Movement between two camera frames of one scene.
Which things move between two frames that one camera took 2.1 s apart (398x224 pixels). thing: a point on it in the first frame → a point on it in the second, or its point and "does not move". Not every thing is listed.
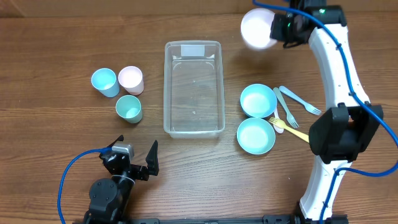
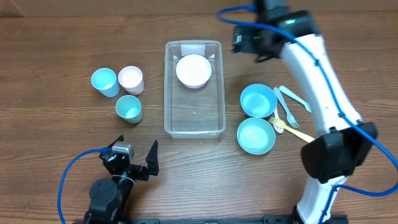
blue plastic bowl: (259, 100) does not move
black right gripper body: (283, 33) → (242, 42)
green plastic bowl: (255, 135) does not move
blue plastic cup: (104, 79) does not move
